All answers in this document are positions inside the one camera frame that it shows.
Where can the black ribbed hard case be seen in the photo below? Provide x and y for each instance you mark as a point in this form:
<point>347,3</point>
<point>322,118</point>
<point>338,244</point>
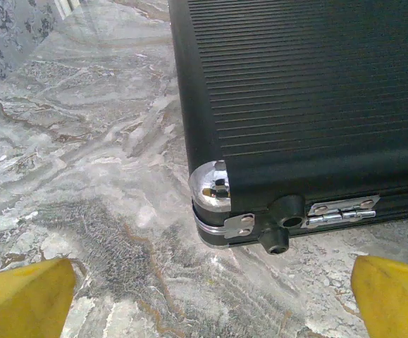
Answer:
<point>295,88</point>

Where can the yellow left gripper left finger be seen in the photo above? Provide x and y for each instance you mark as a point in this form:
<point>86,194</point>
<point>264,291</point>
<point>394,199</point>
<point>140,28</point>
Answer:
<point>20,303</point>

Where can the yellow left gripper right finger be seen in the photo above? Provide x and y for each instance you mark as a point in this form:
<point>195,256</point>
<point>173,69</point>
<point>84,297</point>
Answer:
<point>397,303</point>

